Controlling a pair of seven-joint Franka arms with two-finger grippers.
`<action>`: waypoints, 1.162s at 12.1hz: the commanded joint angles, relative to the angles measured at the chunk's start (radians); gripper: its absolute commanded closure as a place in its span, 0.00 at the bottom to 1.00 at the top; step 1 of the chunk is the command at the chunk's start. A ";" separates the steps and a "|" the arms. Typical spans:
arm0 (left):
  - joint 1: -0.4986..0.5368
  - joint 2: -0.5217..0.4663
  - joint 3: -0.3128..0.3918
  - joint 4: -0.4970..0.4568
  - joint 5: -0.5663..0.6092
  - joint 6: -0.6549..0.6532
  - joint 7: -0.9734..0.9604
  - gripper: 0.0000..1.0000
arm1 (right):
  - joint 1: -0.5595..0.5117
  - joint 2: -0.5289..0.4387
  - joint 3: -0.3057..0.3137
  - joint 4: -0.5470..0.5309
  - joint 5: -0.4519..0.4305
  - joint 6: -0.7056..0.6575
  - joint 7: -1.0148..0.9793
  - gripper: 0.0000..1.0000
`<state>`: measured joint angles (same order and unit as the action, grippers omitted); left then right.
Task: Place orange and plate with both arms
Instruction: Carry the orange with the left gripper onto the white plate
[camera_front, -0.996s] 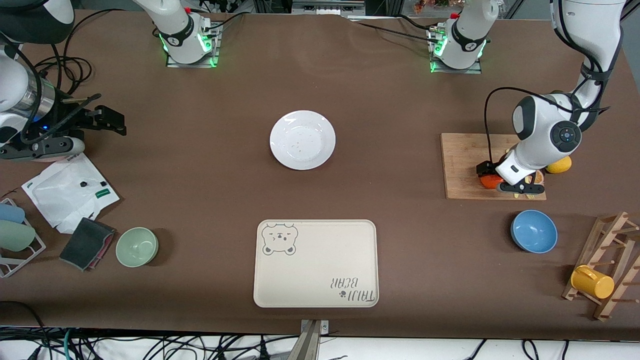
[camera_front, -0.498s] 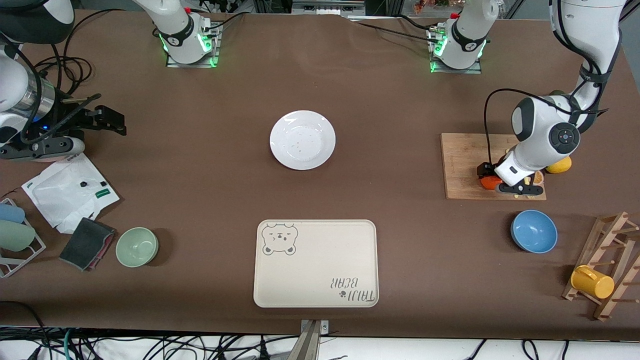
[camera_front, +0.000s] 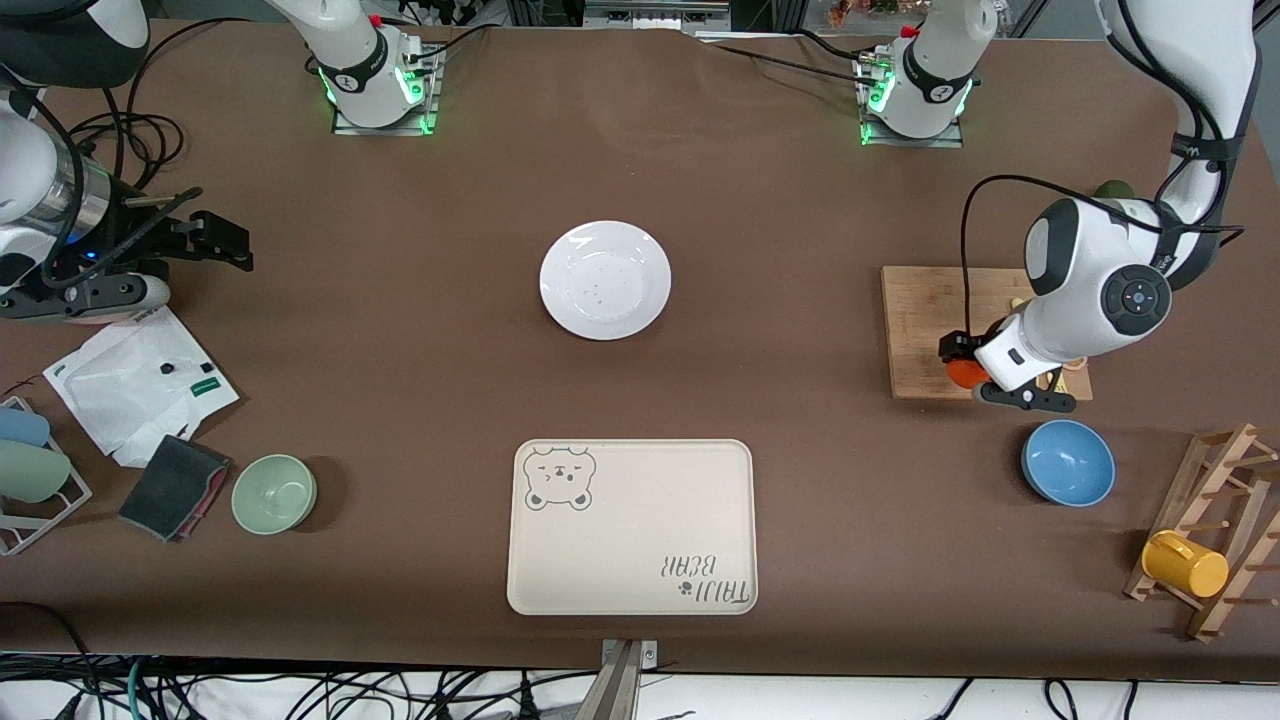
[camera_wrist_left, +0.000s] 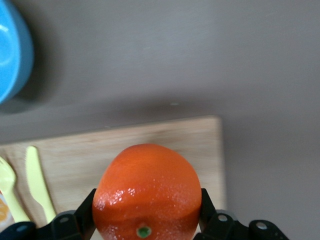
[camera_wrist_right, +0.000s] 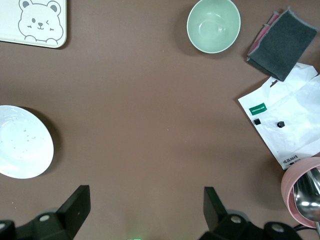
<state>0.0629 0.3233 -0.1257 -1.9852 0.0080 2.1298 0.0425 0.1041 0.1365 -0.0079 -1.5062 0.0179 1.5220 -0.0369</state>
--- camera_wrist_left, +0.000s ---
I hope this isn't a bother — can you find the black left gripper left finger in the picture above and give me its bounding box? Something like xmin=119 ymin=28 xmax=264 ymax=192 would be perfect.
xmin=37 ymin=187 xmax=98 ymax=240

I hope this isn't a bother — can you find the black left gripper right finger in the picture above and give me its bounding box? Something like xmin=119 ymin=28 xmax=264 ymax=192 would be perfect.
xmin=194 ymin=187 xmax=251 ymax=240

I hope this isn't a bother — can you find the orange fruit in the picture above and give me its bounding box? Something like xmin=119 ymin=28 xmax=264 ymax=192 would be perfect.
xmin=91 ymin=143 xmax=203 ymax=240

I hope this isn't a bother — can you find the yellow plastic knife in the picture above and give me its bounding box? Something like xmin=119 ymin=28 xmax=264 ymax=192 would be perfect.
xmin=24 ymin=145 xmax=57 ymax=225

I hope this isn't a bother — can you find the toy orange slice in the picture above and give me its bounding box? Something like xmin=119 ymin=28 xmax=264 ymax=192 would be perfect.
xmin=0 ymin=192 xmax=13 ymax=225

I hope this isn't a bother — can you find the yellow plastic fork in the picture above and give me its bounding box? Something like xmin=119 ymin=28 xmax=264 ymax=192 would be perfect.
xmin=0 ymin=156 xmax=31 ymax=223

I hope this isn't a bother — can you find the wooden cutting board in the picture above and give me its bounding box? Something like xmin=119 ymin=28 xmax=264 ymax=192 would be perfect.
xmin=0 ymin=114 xmax=227 ymax=226

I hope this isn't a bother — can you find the blue bowl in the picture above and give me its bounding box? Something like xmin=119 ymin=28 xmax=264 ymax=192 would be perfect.
xmin=0 ymin=0 xmax=35 ymax=105

